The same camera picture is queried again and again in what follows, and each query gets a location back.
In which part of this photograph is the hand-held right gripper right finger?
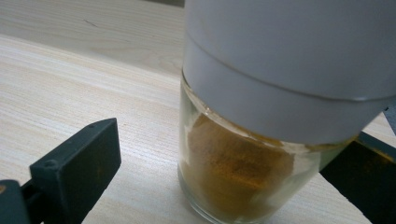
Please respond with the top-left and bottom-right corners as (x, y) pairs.
(319, 132), (396, 224)

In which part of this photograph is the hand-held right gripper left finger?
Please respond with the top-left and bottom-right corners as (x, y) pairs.
(21, 118), (122, 224)

